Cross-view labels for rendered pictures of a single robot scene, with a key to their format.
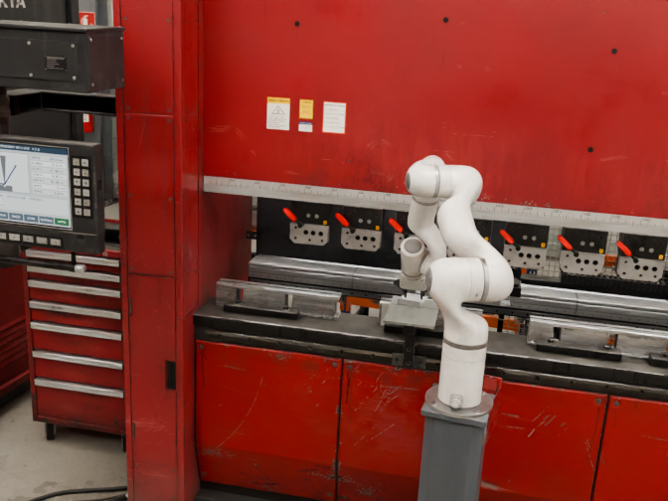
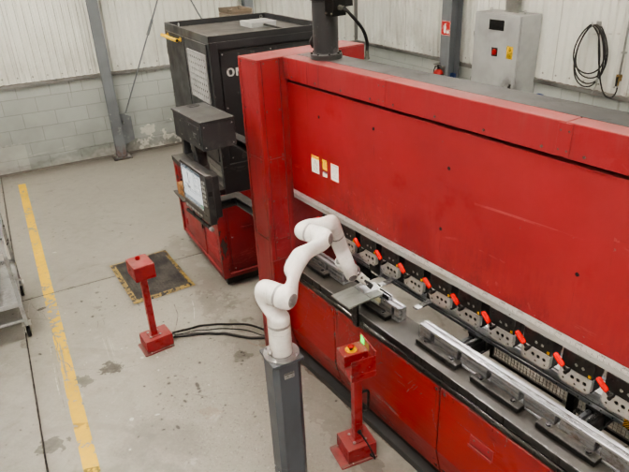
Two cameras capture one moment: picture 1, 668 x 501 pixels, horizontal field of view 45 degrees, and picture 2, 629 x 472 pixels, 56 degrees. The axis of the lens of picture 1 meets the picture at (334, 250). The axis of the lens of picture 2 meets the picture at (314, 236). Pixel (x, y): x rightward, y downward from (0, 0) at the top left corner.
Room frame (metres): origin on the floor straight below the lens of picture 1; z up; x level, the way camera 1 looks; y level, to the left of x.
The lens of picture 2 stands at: (0.43, -2.30, 2.94)
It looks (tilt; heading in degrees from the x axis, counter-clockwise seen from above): 27 degrees down; 46
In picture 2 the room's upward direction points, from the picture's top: 3 degrees counter-clockwise
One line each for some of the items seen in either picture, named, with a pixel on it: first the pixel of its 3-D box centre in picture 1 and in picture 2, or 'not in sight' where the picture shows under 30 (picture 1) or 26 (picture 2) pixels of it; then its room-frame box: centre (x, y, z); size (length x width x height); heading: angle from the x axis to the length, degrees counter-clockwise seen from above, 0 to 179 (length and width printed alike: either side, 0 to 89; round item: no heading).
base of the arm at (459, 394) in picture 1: (461, 372); (280, 338); (2.04, -0.37, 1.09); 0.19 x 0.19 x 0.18
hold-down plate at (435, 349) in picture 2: (578, 349); (438, 352); (2.71, -0.91, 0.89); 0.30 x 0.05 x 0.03; 79
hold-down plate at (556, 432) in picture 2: not in sight; (566, 441); (2.55, -1.69, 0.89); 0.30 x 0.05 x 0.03; 79
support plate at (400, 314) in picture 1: (413, 311); (357, 294); (2.73, -0.30, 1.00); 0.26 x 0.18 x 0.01; 169
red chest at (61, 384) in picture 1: (102, 334); not in sight; (3.51, 1.08, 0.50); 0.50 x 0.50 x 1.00; 79
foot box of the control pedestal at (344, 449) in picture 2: not in sight; (353, 445); (2.48, -0.47, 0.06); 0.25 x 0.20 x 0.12; 157
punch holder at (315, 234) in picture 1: (311, 221); not in sight; (2.96, 0.09, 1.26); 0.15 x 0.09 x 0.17; 79
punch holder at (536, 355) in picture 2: not in sight; (542, 345); (2.65, -1.48, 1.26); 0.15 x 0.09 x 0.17; 79
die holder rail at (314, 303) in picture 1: (277, 298); (325, 263); (2.99, 0.21, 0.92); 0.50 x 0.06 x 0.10; 79
